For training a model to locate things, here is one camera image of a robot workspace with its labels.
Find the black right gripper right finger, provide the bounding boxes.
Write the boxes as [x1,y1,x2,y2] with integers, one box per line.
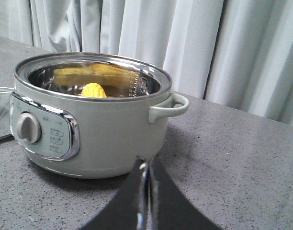
[148,156,220,230]

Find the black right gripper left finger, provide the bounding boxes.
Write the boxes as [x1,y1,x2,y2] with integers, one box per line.
[81,156,148,230]

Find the yellow corn cob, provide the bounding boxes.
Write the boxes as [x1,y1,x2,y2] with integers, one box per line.
[81,82,107,98]

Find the glass pot lid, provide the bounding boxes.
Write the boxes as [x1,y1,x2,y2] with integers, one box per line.
[0,87,13,143]

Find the pale green electric pot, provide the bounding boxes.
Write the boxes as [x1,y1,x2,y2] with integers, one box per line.
[10,52,189,179]

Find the white curtain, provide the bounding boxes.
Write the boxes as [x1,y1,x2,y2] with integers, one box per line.
[0,0,293,126]

